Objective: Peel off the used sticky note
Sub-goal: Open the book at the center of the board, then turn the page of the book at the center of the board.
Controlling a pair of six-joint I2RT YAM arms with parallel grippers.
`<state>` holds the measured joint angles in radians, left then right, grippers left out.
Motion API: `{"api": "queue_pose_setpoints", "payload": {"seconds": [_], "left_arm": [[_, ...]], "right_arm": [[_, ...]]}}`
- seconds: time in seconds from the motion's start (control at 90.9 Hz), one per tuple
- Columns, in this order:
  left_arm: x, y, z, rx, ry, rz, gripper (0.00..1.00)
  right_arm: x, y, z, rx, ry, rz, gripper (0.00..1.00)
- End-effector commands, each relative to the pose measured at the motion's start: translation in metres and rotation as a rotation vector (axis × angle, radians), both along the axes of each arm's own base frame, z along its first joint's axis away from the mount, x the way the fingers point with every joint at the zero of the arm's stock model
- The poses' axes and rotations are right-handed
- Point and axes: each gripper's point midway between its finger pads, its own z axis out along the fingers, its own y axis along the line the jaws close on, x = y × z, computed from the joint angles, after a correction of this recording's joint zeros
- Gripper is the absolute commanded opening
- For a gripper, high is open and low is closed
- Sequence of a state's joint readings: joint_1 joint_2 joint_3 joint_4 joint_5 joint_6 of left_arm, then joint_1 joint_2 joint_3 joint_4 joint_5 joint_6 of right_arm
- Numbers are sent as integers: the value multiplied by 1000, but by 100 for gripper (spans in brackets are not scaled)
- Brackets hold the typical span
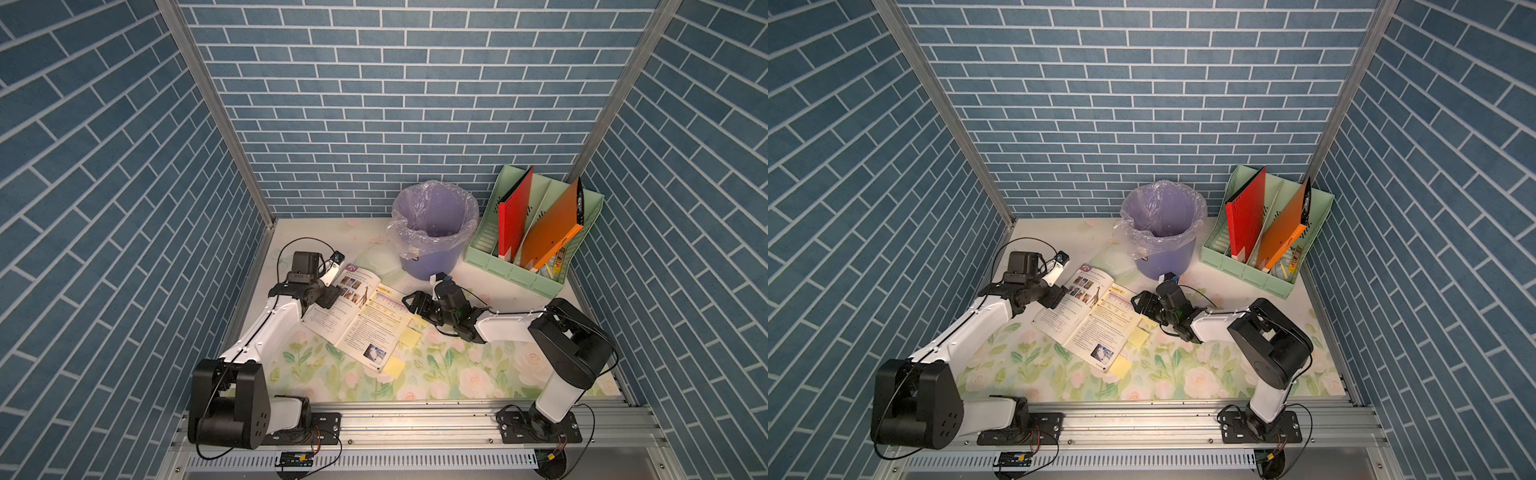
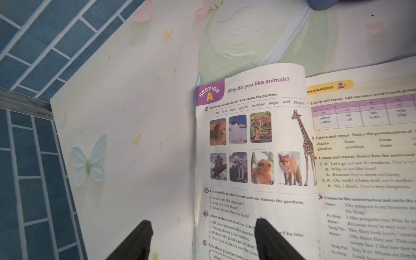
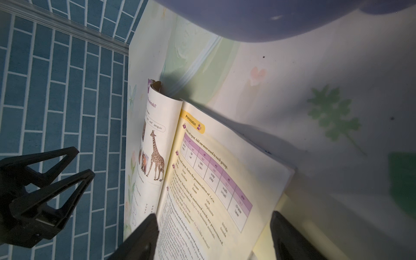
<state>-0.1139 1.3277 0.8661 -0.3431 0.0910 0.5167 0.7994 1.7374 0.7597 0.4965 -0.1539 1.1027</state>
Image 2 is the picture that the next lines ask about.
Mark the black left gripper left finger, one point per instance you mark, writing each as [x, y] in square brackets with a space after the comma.
[136, 246]

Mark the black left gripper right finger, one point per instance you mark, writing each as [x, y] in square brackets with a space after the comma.
[271, 245]

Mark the English textbook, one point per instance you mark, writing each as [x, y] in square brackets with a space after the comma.
[329, 161]

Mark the floral table mat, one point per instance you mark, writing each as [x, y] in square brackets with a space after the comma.
[127, 119]

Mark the purple trash bin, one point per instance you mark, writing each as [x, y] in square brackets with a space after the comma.
[322, 4]

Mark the left corner aluminium post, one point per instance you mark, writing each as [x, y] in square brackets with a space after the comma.
[24, 104]

